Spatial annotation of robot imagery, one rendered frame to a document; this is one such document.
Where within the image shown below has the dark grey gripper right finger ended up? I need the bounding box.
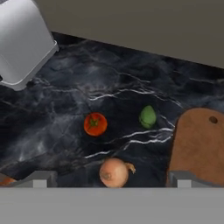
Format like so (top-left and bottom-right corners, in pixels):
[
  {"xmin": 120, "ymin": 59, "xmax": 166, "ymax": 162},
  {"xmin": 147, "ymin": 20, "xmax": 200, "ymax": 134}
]
[{"xmin": 169, "ymin": 171, "xmax": 224, "ymax": 188}]

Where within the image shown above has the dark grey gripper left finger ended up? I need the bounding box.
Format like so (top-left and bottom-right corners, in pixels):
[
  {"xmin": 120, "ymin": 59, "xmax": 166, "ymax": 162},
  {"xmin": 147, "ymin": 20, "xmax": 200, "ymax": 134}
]
[{"xmin": 10, "ymin": 170, "xmax": 58, "ymax": 188}]

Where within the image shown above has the brown wooden cutting board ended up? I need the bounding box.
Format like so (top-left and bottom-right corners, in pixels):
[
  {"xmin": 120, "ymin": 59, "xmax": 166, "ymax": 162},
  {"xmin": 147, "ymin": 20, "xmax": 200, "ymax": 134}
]
[{"xmin": 165, "ymin": 107, "xmax": 224, "ymax": 188}]

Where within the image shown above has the yellow onion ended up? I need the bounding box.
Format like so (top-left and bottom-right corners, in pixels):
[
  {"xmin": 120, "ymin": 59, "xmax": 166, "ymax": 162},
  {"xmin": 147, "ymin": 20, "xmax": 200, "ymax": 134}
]
[{"xmin": 99, "ymin": 157, "xmax": 137, "ymax": 188}]

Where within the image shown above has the green avocado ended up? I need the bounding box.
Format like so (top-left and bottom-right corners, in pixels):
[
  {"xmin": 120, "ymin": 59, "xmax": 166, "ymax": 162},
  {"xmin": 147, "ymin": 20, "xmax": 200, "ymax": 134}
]
[{"xmin": 138, "ymin": 105, "xmax": 158, "ymax": 130}]

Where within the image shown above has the red tomato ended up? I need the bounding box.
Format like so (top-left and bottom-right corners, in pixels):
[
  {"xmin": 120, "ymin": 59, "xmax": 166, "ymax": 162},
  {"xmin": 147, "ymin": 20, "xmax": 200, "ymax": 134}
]
[{"xmin": 83, "ymin": 112, "xmax": 109, "ymax": 137}]

